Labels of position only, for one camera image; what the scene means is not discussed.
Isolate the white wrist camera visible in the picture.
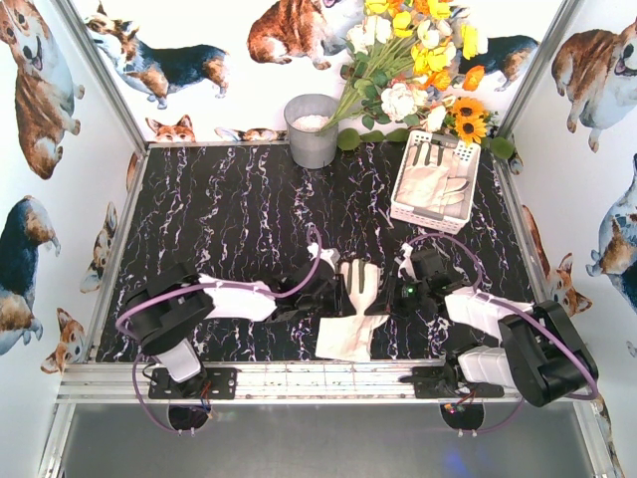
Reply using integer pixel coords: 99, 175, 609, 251
395, 243, 416, 279
308, 243, 340, 272

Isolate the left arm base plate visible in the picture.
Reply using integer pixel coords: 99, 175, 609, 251
148, 366, 238, 400

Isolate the white perforated storage basket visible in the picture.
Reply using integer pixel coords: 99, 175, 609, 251
390, 129, 481, 235

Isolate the white glove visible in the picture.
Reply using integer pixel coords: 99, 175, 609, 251
395, 145, 455, 210

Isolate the grey-strap glove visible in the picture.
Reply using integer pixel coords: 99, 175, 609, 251
316, 259, 388, 362
440, 177, 471, 212

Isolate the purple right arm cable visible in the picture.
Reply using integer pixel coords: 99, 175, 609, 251
400, 232, 601, 436

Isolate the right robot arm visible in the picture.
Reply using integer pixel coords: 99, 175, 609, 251
366, 250, 598, 407

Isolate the grey metal bucket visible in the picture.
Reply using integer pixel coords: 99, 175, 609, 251
284, 94, 338, 169

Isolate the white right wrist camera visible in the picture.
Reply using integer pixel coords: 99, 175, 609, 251
395, 243, 416, 279

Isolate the artificial flower bouquet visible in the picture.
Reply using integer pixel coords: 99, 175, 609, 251
319, 1, 525, 159

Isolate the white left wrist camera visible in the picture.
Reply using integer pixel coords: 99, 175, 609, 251
308, 243, 340, 272

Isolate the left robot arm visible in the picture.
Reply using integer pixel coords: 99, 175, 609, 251
116, 259, 354, 384

